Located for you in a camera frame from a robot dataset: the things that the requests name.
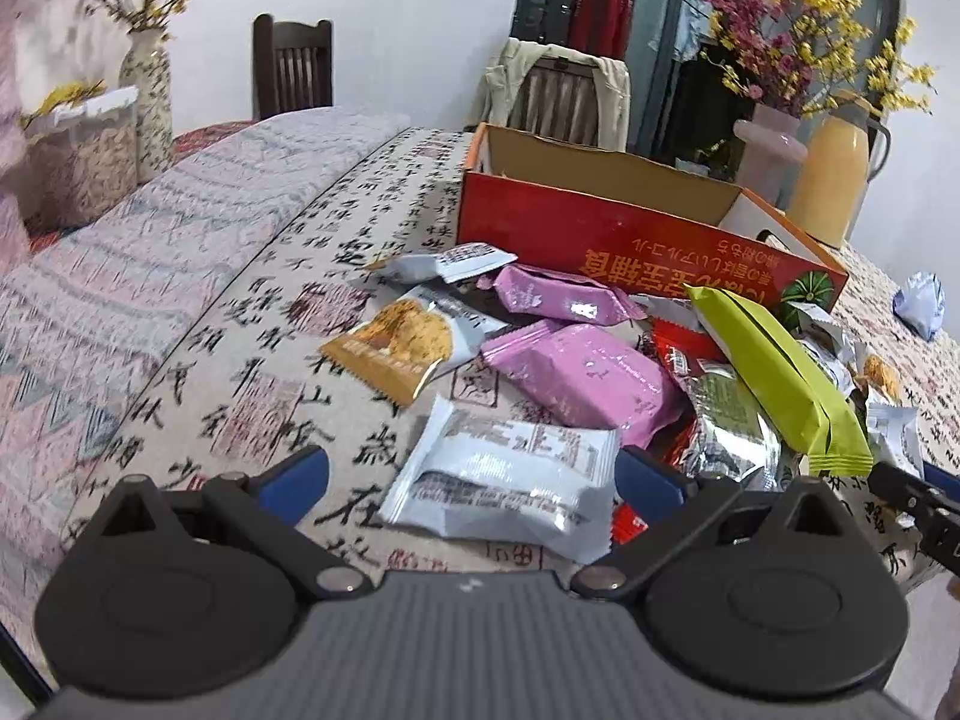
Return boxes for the yellow and red flower branches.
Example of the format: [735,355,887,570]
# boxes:
[680,0,935,121]

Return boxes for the green snack bar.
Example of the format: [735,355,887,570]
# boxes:
[686,286,874,478]

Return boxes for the beige jacket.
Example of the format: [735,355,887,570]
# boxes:
[469,37,630,151]

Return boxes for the silver foil snack packet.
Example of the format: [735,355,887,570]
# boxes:
[677,359,781,491]

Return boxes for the pink glass vase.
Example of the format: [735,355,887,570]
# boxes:
[734,103,807,205]

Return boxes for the red orange cardboard box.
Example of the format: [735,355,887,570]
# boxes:
[455,124,848,309]

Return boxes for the floral ceramic vase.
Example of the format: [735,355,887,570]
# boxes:
[119,29,172,184]

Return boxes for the dark wooden chair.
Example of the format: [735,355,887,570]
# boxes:
[252,13,334,121]

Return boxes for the white grey snack packet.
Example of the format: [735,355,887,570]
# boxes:
[379,397,620,564]

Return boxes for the patterned folded cloth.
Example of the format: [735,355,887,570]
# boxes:
[2,107,409,626]

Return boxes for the large pale pink vase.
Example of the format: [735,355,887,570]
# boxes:
[0,0,29,275]

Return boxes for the blue white plastic bag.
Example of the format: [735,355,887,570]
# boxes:
[892,271,946,341]

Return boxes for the calligraphy tablecloth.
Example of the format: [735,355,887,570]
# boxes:
[62,128,958,592]

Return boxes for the clear seed container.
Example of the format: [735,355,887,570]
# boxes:
[26,82,139,231]

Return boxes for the pink snack packet large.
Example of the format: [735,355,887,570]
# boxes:
[480,320,686,449]

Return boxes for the yellow thermos jug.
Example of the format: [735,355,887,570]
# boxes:
[788,89,892,249]

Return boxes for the wooden chair with jacket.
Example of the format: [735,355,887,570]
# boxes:
[508,59,599,146]

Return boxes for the pink snack packet small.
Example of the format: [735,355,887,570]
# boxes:
[477,263,646,327]

